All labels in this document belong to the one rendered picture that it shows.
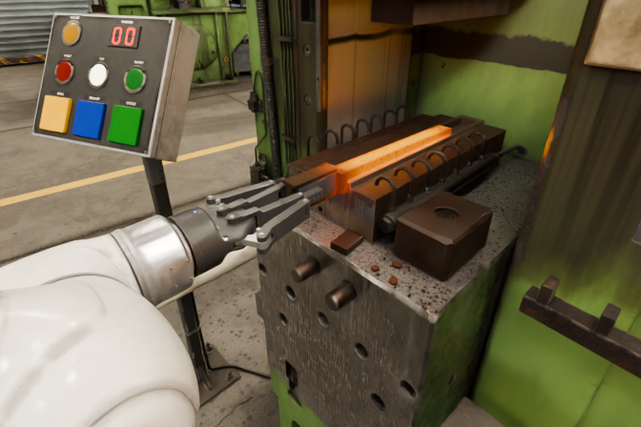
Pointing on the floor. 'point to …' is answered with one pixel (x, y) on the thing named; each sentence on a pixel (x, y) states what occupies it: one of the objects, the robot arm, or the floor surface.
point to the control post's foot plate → (219, 379)
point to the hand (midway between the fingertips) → (312, 187)
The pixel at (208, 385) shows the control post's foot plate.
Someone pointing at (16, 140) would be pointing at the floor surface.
